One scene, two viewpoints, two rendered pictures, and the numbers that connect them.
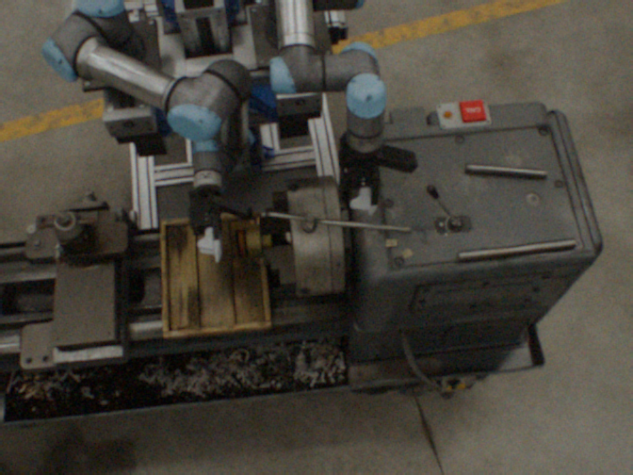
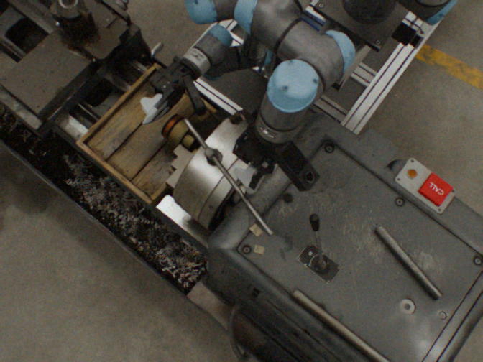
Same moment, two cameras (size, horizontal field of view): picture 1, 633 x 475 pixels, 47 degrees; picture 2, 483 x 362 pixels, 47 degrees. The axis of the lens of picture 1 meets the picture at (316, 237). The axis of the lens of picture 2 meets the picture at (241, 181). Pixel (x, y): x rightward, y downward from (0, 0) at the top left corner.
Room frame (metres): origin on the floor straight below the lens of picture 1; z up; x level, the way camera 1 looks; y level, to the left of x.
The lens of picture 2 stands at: (0.44, -0.30, 2.49)
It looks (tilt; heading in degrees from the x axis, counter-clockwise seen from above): 72 degrees down; 36
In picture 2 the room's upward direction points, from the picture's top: 10 degrees clockwise
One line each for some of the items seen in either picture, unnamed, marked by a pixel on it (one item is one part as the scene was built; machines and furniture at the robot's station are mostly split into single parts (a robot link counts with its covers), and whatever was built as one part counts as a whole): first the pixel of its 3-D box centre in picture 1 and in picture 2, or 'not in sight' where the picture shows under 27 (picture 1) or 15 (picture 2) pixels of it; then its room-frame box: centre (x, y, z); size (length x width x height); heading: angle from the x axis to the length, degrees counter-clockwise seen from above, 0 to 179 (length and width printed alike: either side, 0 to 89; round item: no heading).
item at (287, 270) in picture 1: (284, 270); (181, 174); (0.71, 0.08, 1.08); 0.12 x 0.11 x 0.05; 6
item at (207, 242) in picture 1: (208, 244); (149, 105); (0.78, 0.28, 1.09); 0.09 x 0.06 x 0.03; 6
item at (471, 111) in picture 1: (472, 111); (435, 189); (1.07, -0.41, 1.26); 0.06 x 0.06 x 0.02; 6
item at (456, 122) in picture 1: (462, 119); (422, 188); (1.07, -0.39, 1.23); 0.13 x 0.08 x 0.05; 96
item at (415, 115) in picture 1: (408, 122); (374, 151); (1.05, -0.24, 1.24); 0.09 x 0.08 x 0.03; 96
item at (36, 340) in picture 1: (74, 286); (59, 55); (0.74, 0.69, 0.90); 0.47 x 0.30 x 0.06; 6
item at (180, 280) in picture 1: (215, 273); (153, 133); (0.78, 0.29, 0.89); 0.36 x 0.30 x 0.04; 6
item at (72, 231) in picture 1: (67, 223); (70, 3); (0.82, 0.65, 1.13); 0.08 x 0.08 x 0.03
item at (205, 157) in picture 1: (206, 160); (213, 45); (1.04, 0.31, 1.07); 0.11 x 0.08 x 0.09; 6
